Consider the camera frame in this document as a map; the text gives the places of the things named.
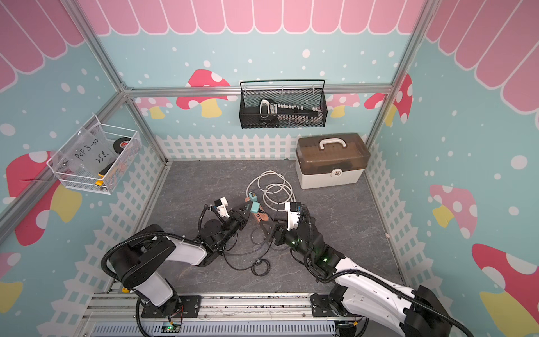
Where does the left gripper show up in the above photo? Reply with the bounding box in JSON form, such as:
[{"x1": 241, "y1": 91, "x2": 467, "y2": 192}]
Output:
[{"x1": 215, "y1": 201, "x2": 253, "y2": 249}]

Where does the teal usb charger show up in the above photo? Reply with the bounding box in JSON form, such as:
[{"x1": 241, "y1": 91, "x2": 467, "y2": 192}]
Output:
[
  {"x1": 250, "y1": 202, "x2": 260, "y2": 214},
  {"x1": 248, "y1": 192, "x2": 258, "y2": 202}
]

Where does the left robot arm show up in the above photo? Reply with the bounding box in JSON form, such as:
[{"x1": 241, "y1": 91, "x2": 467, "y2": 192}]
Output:
[{"x1": 101, "y1": 202, "x2": 253, "y2": 312}]

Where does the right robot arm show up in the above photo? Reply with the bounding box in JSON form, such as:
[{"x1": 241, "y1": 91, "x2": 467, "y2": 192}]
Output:
[{"x1": 268, "y1": 220, "x2": 472, "y2": 336}]

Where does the orange power strip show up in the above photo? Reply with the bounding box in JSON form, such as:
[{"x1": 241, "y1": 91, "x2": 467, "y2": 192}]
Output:
[{"x1": 245, "y1": 197, "x2": 270, "y2": 223}]

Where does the white storage box brown lid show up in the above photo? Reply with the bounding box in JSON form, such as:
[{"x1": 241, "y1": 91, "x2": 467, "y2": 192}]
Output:
[{"x1": 296, "y1": 133, "x2": 371, "y2": 190}]

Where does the socket bit set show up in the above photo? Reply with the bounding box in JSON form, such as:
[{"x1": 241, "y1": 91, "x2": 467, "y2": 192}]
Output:
[{"x1": 258, "y1": 99, "x2": 326, "y2": 127}]

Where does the black tape roll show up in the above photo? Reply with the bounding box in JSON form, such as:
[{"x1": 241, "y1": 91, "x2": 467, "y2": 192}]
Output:
[{"x1": 113, "y1": 137, "x2": 131, "y2": 154}]

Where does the yellow black utility knife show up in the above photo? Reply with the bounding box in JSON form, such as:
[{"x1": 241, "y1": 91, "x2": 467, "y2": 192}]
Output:
[{"x1": 95, "y1": 161, "x2": 118, "y2": 188}]

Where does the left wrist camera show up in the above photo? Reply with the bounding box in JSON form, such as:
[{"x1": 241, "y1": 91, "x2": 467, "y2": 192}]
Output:
[{"x1": 214, "y1": 197, "x2": 230, "y2": 220}]

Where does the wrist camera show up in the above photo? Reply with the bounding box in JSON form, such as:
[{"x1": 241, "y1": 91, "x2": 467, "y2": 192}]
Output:
[
  {"x1": 284, "y1": 202, "x2": 301, "y2": 231},
  {"x1": 214, "y1": 197, "x2": 230, "y2": 220}
]

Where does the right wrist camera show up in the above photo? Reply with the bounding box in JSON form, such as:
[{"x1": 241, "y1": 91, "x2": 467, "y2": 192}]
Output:
[{"x1": 284, "y1": 202, "x2": 301, "y2": 231}]

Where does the white power strip cord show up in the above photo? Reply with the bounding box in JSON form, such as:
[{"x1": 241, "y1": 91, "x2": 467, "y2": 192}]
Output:
[{"x1": 246, "y1": 170, "x2": 298, "y2": 213}]

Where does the black wire mesh basket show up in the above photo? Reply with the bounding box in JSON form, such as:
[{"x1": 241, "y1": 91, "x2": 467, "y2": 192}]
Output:
[{"x1": 239, "y1": 79, "x2": 328, "y2": 129}]

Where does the clear acrylic wall bin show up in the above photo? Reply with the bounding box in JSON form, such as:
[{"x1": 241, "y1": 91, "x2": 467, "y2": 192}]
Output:
[{"x1": 46, "y1": 115, "x2": 143, "y2": 195}]

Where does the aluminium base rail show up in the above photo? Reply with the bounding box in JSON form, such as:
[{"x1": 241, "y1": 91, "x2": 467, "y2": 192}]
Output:
[{"x1": 75, "y1": 293, "x2": 364, "y2": 336}]

